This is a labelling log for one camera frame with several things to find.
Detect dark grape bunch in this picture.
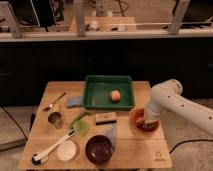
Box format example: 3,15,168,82
137,121,155,130

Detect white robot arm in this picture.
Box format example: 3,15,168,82
144,79,213,136

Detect orange round plate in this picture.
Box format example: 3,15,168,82
131,108,159,134

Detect blue triangular cloth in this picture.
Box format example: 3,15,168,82
105,125,116,147

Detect orange peach fruit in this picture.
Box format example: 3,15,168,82
110,90,121,101

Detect brown wooden block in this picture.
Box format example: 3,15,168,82
95,112,116,125

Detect dark purple bowl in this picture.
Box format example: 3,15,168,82
85,135,113,164

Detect green plastic tray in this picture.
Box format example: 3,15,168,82
82,75,135,111

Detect green spatula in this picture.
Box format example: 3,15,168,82
70,112,90,137

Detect white round lid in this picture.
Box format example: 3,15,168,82
57,141,77,161

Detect metal cup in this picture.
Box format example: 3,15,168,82
48,102,63,129

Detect gold spoon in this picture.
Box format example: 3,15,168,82
42,92,66,112

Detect white tongs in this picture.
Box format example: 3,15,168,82
31,129,75,165

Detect black cable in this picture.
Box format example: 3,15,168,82
1,107,29,142
168,139,213,155

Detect black cable left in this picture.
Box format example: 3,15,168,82
1,107,29,142

